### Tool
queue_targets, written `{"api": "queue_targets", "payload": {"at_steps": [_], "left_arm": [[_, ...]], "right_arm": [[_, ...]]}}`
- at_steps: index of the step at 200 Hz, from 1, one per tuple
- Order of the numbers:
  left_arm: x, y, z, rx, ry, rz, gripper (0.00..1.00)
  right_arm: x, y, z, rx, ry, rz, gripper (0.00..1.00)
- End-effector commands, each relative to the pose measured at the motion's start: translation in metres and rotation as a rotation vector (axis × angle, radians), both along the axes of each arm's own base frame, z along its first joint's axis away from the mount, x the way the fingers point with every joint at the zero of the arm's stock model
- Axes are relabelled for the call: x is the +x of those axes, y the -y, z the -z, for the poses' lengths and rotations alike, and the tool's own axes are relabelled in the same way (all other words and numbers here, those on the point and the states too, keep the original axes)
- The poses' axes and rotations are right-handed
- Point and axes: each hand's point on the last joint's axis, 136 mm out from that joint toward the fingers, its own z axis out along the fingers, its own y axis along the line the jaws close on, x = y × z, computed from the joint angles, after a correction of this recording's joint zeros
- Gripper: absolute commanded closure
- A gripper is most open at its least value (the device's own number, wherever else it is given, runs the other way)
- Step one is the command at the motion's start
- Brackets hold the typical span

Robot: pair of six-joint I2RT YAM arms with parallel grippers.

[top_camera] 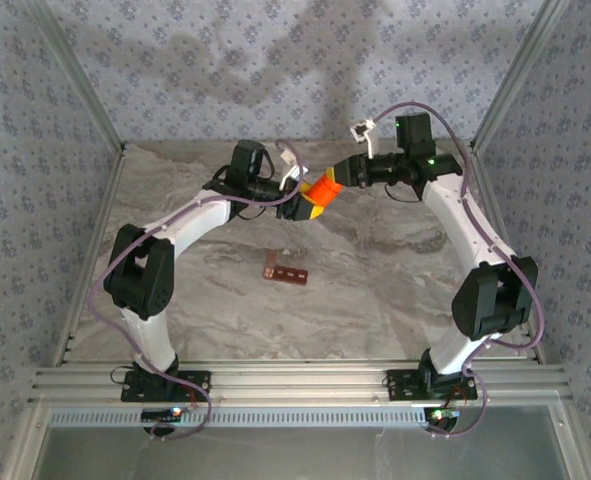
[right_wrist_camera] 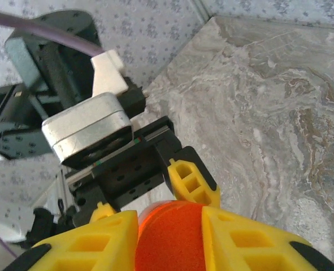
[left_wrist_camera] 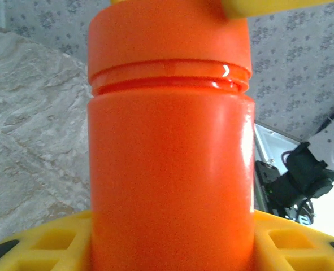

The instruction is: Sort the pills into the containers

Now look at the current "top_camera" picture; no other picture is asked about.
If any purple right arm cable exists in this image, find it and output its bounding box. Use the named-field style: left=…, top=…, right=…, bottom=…
left=372, top=101, right=546, bottom=441

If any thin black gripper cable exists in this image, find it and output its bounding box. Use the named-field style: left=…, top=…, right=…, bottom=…
left=236, top=201, right=270, bottom=222
left=382, top=179, right=425, bottom=204

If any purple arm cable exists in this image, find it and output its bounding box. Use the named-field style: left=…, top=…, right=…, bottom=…
left=88, top=139, right=311, bottom=444
left=372, top=101, right=546, bottom=441

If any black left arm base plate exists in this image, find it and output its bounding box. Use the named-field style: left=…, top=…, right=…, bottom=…
left=120, top=369, right=212, bottom=404

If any thin black right gripper cable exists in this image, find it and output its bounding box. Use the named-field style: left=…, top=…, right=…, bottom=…
left=382, top=179, right=425, bottom=204

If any aluminium mounting rail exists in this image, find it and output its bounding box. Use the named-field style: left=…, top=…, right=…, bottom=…
left=28, top=363, right=572, bottom=407

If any aluminium frame post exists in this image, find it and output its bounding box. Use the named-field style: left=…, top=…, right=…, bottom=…
left=468, top=0, right=576, bottom=154
left=22, top=0, right=127, bottom=151

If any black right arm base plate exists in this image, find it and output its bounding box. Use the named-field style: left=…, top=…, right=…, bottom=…
left=385, top=368, right=479, bottom=402

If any aluminium side rail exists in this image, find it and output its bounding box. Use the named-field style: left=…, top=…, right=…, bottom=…
left=467, top=144, right=547, bottom=365
left=49, top=144, right=128, bottom=369

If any grey metal sheet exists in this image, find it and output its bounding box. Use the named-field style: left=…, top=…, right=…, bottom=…
left=29, top=404, right=584, bottom=480

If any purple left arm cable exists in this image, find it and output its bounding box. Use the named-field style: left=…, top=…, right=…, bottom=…
left=88, top=139, right=311, bottom=444

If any brown brick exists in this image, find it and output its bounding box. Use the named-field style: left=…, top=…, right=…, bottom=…
left=262, top=251, right=310, bottom=288

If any thin black left gripper cable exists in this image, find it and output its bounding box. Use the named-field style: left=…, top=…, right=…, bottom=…
left=236, top=201, right=270, bottom=222

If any slotted grey cable duct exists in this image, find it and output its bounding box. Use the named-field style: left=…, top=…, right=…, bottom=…
left=48, top=407, right=429, bottom=430

